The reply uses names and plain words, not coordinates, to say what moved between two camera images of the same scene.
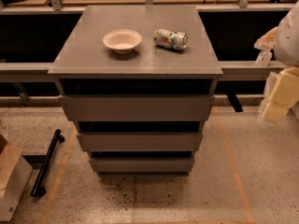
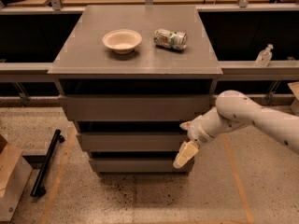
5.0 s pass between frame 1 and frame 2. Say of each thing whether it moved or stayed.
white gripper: moved
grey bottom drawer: stayed
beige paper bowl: stayed
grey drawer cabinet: stayed
